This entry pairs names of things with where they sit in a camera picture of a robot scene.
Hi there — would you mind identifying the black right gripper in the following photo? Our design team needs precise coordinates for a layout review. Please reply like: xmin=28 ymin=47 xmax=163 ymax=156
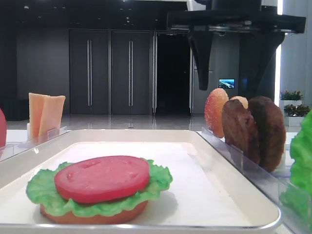
xmin=167 ymin=0 xmax=306 ymax=100

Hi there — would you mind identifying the pale bun slice behind patties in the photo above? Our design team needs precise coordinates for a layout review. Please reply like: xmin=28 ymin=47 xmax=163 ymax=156
xmin=231 ymin=96 xmax=248 ymax=109

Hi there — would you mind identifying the brown meat patty front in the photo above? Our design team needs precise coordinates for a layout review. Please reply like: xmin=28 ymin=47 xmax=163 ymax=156
xmin=221 ymin=99 xmax=260 ymax=164

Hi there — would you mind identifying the brown meat patty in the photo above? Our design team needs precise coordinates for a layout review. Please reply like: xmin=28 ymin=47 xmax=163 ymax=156
xmin=221 ymin=99 xmax=260 ymax=164
xmin=249 ymin=96 xmax=286 ymax=172

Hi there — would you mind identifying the brown meat patty rear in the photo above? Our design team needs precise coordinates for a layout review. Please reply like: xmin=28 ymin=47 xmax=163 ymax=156
xmin=249 ymin=96 xmax=286 ymax=172

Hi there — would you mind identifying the green lettuce leaf in rack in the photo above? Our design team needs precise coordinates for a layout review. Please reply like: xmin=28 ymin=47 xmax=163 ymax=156
xmin=280 ymin=113 xmax=312 ymax=224

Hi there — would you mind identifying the red tomato slice on lettuce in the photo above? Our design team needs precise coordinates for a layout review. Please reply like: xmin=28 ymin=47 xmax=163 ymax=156
xmin=54 ymin=156 xmax=150 ymax=204

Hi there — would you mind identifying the orange cheese slice front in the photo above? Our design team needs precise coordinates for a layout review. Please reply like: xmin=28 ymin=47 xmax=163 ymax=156
xmin=39 ymin=96 xmax=66 ymax=136

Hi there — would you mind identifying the orange cheese slice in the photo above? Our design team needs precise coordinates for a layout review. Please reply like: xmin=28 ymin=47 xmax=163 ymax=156
xmin=39 ymin=96 xmax=66 ymax=136
xmin=28 ymin=93 xmax=49 ymax=139

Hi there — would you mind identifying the orange cheese slice rear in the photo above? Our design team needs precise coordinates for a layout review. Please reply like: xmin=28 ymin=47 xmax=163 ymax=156
xmin=28 ymin=93 xmax=49 ymax=139

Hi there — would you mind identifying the green lettuce leaf on bun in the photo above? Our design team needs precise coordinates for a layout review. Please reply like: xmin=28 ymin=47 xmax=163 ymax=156
xmin=26 ymin=156 xmax=173 ymax=218

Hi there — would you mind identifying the red tomato slice in rack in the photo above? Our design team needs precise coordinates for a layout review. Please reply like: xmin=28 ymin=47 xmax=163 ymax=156
xmin=0 ymin=109 xmax=7 ymax=148

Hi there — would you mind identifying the white planter with flowers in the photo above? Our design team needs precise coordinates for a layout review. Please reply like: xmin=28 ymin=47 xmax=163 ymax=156
xmin=279 ymin=90 xmax=303 ymax=127

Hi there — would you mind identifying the dark double door cabinet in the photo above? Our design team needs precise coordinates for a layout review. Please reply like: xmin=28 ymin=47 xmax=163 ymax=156
xmin=69 ymin=30 xmax=153 ymax=115

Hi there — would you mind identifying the silver metal tray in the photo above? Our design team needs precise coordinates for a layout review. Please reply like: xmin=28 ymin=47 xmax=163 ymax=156
xmin=0 ymin=130 xmax=282 ymax=234

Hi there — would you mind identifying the clear acrylic right rack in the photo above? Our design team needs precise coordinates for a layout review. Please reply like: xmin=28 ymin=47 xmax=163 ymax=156
xmin=198 ymin=128 xmax=312 ymax=234

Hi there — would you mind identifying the clear acrylic rack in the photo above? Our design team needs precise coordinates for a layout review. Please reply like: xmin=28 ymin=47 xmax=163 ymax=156
xmin=198 ymin=128 xmax=312 ymax=234
xmin=0 ymin=127 xmax=69 ymax=161

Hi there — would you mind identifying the bottom bun slice on tray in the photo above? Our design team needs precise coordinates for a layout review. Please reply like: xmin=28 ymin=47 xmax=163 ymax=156
xmin=40 ymin=201 xmax=148 ymax=225

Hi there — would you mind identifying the clear acrylic left rack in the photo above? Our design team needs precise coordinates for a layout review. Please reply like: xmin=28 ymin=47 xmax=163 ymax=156
xmin=0 ymin=127 xmax=69 ymax=161

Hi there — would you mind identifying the small wall screen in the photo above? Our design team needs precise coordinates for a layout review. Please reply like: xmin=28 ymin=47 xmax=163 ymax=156
xmin=218 ymin=79 xmax=235 ymax=89

